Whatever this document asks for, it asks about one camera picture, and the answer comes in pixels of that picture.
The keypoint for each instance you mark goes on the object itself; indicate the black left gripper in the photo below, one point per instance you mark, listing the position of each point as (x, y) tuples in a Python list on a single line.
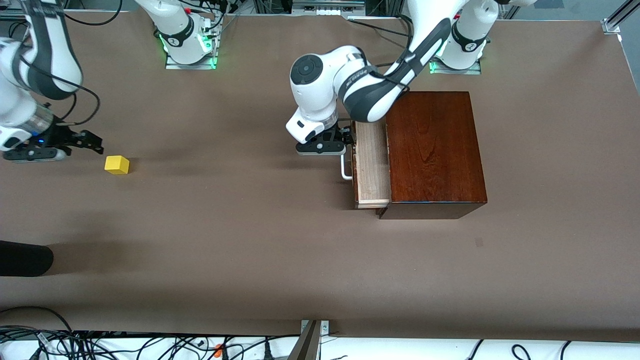
[(341, 133)]

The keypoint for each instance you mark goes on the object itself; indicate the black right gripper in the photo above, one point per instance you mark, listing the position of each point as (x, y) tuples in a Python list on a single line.
[(56, 135)]

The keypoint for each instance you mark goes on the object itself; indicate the yellow block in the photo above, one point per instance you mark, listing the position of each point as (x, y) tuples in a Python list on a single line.
[(116, 165)]

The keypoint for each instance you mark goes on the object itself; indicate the light wood drawer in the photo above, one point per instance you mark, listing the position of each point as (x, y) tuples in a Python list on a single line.
[(372, 170)]

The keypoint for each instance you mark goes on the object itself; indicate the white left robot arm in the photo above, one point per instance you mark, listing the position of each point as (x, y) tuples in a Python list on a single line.
[(320, 95)]

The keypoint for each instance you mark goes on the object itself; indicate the dark brown wooden cabinet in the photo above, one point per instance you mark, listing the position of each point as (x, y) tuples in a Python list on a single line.
[(435, 150)]

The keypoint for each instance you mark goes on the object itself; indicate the black cylinder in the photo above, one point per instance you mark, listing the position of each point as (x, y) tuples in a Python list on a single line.
[(25, 258)]

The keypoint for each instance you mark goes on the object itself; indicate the grey device box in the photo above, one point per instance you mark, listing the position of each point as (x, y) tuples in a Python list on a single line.
[(327, 6)]

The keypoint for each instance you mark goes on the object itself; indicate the dark diagonal bar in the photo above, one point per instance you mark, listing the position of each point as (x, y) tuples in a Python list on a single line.
[(306, 345)]

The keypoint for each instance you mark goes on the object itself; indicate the orange connector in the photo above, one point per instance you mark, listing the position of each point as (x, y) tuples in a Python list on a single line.
[(218, 350)]

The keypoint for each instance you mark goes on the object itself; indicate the aluminium profile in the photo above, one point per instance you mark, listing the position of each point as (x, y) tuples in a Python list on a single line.
[(617, 20)]

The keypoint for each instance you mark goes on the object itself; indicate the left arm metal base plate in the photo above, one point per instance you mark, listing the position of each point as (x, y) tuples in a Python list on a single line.
[(455, 71)]

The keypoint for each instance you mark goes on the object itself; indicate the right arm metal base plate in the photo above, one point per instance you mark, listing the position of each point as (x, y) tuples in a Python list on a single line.
[(190, 66)]

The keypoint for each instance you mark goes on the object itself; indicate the small metal bracket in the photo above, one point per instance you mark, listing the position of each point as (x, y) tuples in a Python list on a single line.
[(325, 327)]

